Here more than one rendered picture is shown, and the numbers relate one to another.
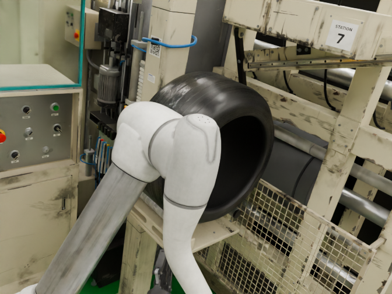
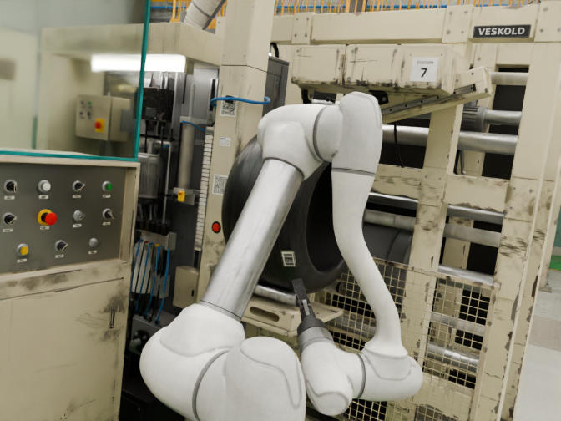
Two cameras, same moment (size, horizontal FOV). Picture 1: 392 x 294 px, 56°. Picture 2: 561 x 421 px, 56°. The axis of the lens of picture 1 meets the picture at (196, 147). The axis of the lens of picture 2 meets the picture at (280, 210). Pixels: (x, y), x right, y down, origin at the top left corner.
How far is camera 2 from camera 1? 0.72 m
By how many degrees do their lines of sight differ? 21
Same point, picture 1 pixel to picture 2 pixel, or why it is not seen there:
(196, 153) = (369, 117)
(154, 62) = (229, 123)
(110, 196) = (275, 187)
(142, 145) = (304, 130)
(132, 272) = not seen: hidden behind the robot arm
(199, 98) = not seen: hidden behind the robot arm
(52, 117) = (103, 200)
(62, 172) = (113, 273)
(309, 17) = (389, 59)
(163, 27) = (239, 83)
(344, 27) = (426, 62)
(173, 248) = (350, 224)
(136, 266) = not seen: hidden behind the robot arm
